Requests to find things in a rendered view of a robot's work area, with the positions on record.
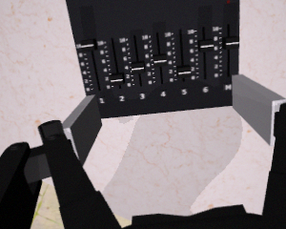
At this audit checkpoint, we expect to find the black lighting desk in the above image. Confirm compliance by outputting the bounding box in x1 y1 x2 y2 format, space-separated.
66 0 240 119

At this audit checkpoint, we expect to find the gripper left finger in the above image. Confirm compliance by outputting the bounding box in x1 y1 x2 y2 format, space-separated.
0 94 122 229

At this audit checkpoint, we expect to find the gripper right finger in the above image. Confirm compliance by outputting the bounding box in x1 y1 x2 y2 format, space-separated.
232 74 286 229

